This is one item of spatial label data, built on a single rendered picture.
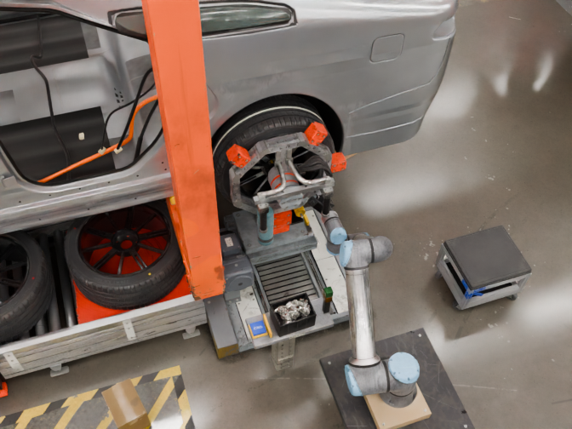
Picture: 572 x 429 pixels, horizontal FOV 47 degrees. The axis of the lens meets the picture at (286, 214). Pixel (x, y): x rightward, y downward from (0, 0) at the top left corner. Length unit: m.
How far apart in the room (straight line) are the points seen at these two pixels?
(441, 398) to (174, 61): 2.17
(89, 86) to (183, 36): 1.85
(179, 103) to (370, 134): 1.56
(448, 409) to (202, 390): 1.32
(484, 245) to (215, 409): 1.80
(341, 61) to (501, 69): 2.70
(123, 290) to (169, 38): 1.73
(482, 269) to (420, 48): 1.33
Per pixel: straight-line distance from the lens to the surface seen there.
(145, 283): 3.58
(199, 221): 2.93
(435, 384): 3.59
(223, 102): 3.18
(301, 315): 3.36
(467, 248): 4.02
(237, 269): 3.69
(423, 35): 3.39
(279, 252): 4.05
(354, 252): 3.06
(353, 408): 3.46
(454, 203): 4.66
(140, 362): 3.93
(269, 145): 3.28
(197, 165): 2.66
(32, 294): 3.70
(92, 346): 3.79
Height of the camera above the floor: 3.50
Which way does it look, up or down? 52 degrees down
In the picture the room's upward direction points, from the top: 2 degrees clockwise
